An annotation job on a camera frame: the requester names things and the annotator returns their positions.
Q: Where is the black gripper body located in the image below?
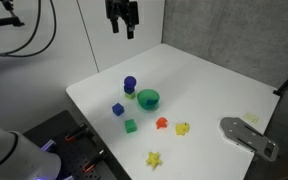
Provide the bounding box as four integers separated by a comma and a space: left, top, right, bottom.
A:
104, 0, 140, 26

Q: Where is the yellow star toy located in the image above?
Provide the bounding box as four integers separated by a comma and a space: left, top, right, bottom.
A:
146, 151, 163, 169

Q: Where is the green bowl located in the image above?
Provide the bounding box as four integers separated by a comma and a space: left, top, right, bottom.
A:
136, 88, 161, 113

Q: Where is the orange toy figure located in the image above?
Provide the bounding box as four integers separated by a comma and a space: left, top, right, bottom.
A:
155, 116, 169, 130

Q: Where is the yellow duck toy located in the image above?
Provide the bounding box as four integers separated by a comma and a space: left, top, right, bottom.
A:
174, 121, 191, 137

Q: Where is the purple ball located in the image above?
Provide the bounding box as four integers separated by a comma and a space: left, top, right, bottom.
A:
123, 75, 138, 88

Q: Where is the small dark blue cube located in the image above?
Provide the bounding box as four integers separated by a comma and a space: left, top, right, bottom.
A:
123, 85, 136, 95

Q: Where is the lime green cube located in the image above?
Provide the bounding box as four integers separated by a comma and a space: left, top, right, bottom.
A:
124, 91, 137, 100

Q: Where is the black orange toggle clamp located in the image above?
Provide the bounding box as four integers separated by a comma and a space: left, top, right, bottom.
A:
83, 149, 107, 173
64, 122, 94, 142

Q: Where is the black perforated breadboard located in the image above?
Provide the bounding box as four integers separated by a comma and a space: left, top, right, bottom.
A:
23, 109, 132, 180

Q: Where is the pale yellow label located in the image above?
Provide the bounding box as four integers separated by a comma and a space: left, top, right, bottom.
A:
243, 112, 260, 125

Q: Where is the grey metal mounting plate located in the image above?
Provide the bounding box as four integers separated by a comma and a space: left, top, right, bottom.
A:
219, 116, 280, 163

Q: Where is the black cable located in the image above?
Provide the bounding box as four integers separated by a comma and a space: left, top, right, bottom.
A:
2, 0, 42, 56
0, 0, 58, 58

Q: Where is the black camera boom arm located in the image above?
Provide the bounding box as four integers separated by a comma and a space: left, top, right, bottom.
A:
0, 0, 26, 30

